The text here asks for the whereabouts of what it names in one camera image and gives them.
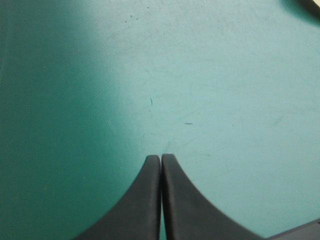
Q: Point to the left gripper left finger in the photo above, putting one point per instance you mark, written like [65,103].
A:
[140,207]

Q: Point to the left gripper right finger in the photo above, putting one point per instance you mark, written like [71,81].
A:
[185,210]

